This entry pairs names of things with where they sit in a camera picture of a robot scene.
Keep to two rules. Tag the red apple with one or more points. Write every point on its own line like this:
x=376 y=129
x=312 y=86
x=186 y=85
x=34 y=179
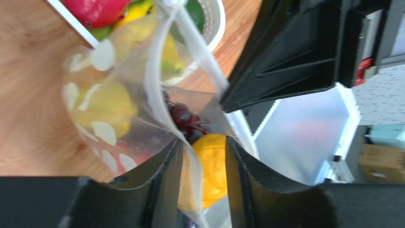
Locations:
x=127 y=162

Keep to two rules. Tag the orange red mango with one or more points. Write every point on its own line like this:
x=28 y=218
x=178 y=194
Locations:
x=100 y=102

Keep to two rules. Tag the dark purple grape bunch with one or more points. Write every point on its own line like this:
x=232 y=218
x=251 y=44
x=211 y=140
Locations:
x=188 y=123

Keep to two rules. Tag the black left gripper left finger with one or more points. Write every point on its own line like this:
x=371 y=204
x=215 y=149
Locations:
x=144 y=197

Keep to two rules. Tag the yellow banana bunch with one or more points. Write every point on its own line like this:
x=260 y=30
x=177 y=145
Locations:
x=137 y=9

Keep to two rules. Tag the yellow orange mango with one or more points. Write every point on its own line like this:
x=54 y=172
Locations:
x=210 y=150

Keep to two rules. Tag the white perforated fruit basket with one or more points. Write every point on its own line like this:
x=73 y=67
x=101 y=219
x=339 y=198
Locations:
x=213 y=31

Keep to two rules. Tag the pink dragon fruit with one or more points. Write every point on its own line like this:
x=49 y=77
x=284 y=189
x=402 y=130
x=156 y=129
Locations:
x=96 y=14

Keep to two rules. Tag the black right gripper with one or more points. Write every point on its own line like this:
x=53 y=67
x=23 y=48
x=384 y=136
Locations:
x=297 y=46

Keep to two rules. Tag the green orange mango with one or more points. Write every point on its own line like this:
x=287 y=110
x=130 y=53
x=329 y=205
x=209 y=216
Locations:
x=196 y=12

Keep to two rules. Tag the clear dotted zip bag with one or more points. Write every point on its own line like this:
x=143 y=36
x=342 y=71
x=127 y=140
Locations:
x=141 y=55

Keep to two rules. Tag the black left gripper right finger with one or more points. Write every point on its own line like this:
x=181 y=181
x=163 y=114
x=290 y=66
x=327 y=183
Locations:
x=260 y=197

